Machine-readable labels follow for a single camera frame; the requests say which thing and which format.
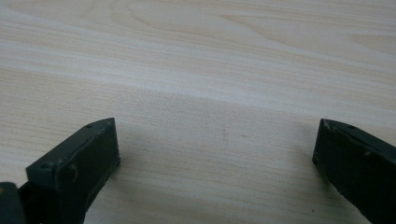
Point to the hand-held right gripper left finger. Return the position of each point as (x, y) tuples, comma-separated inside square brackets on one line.
[(84, 161)]

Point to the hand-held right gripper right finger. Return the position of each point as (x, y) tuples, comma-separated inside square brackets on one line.
[(358, 165)]

